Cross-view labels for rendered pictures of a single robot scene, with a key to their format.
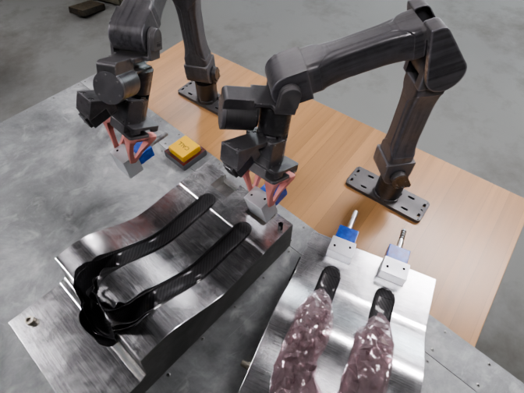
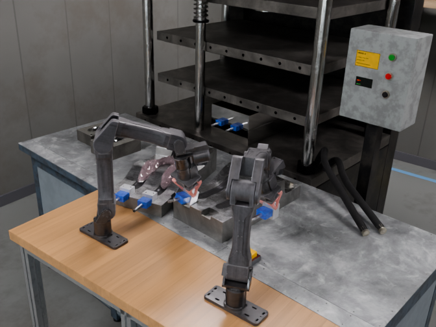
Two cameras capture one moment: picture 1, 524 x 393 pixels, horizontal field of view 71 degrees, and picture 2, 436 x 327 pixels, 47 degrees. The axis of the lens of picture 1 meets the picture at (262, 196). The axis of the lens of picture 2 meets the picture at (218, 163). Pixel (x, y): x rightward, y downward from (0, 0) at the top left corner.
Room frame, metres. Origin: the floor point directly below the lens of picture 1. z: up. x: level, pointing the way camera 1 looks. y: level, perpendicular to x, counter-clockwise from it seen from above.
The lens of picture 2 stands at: (2.12, 0.08, 1.84)
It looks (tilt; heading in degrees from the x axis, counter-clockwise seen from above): 25 degrees down; 179
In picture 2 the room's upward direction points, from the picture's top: 2 degrees clockwise
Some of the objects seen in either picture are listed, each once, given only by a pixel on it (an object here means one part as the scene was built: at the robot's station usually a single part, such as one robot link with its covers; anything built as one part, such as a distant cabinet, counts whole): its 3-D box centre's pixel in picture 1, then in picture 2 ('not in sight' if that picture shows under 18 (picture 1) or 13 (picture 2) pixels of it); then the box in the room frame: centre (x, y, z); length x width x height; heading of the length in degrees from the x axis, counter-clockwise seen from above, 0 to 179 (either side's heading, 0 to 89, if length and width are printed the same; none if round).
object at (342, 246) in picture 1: (347, 235); (143, 204); (0.40, -0.18, 0.86); 0.13 x 0.05 x 0.05; 155
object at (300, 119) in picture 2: not in sight; (266, 84); (-0.78, 0.39, 1.02); 1.10 x 0.74 x 0.05; 47
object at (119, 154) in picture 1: (143, 149); (262, 213); (0.58, 0.27, 0.93); 0.13 x 0.05 x 0.05; 138
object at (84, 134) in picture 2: not in sight; (97, 133); (-0.38, -0.53, 0.83); 0.17 x 0.13 x 0.06; 137
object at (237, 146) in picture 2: not in sight; (258, 127); (-0.74, 0.36, 0.76); 1.30 x 0.84 x 0.06; 47
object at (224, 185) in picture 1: (226, 189); (209, 216); (0.51, 0.08, 0.87); 0.05 x 0.05 x 0.04; 47
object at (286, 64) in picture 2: not in sight; (269, 42); (-0.78, 0.39, 1.27); 1.10 x 0.74 x 0.05; 47
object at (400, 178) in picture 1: (394, 168); (104, 211); (0.55, -0.30, 0.90); 0.09 x 0.06 x 0.06; 9
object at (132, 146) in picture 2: not in sight; (115, 145); (-0.22, -0.41, 0.84); 0.20 x 0.15 x 0.07; 137
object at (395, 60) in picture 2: not in sight; (364, 183); (-0.06, 0.83, 0.74); 0.30 x 0.22 x 1.47; 47
